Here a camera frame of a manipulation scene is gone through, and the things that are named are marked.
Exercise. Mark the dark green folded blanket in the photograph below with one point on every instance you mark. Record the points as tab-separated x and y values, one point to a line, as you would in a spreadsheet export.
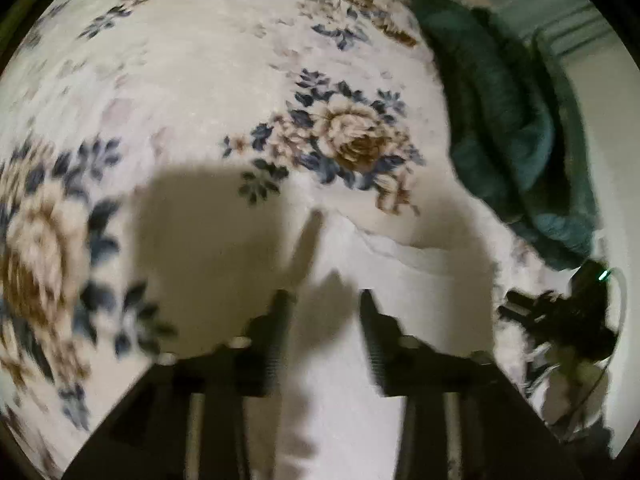
500	125

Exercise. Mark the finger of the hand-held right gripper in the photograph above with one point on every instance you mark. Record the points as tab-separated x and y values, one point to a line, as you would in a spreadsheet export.
520	305

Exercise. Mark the floral bed sheet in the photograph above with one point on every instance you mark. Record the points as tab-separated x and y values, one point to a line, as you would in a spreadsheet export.
200	85

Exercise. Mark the white knit sweater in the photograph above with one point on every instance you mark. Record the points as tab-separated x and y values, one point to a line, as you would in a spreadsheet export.
425	300

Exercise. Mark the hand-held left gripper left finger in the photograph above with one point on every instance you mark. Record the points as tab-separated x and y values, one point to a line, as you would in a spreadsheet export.
276	340

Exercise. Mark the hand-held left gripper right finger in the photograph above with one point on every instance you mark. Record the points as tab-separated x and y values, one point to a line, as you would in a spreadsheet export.
374	345

